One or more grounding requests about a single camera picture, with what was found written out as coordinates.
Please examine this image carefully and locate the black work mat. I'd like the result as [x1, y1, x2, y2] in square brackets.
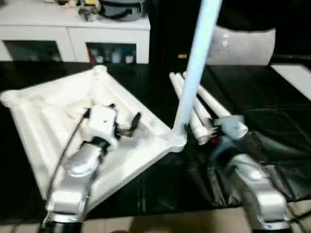
[0, 60, 311, 226]

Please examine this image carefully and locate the white sideboard with glass doors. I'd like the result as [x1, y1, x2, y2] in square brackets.
[0, 3, 151, 64]

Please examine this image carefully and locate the grey crumpled cloth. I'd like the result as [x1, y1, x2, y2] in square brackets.
[79, 0, 100, 22]

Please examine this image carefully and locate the dark round helmet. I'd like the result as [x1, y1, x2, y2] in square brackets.
[99, 0, 149, 21]

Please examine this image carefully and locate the white plastic table top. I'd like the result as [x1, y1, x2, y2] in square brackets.
[0, 65, 188, 214]

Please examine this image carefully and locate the white plastic table leg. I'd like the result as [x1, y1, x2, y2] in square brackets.
[169, 72, 209, 146]
[176, 72, 214, 136]
[183, 71, 248, 140]
[173, 0, 224, 136]

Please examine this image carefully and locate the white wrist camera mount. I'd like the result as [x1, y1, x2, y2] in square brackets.
[213, 116, 245, 156]
[86, 104, 120, 151]

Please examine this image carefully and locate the grey cushion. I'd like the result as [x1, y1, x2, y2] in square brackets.
[207, 25, 277, 66]

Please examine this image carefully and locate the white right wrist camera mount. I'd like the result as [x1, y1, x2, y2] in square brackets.
[213, 116, 245, 156]

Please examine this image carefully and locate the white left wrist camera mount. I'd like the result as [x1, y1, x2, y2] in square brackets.
[86, 104, 120, 151]

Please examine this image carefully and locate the black cabinet with gold label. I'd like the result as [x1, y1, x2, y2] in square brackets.
[149, 0, 214, 65]

